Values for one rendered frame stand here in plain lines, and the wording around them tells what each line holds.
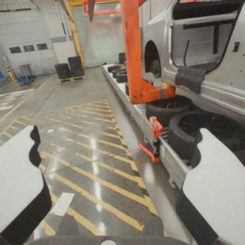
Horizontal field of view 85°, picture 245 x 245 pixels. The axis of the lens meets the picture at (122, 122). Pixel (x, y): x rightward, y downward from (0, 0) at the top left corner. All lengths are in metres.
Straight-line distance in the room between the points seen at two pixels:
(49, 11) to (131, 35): 11.01
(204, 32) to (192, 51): 0.25
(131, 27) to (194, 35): 0.89
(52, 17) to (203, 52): 11.26
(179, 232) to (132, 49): 1.84
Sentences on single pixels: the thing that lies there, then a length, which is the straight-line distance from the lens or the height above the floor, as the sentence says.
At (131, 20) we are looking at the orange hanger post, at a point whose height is 1.52.
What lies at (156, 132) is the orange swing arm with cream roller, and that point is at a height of 0.49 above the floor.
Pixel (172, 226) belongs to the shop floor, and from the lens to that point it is 1.41.
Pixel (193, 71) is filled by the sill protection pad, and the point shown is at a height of 0.97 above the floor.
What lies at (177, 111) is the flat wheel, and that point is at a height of 0.50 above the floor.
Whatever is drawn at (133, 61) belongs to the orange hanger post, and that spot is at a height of 1.11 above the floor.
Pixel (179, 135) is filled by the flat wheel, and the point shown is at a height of 0.50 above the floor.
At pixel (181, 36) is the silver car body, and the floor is 1.30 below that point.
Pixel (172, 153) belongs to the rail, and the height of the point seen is 0.39.
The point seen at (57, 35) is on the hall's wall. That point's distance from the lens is 12.44.
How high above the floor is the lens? 1.29
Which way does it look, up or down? 30 degrees down
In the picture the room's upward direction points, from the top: 8 degrees counter-clockwise
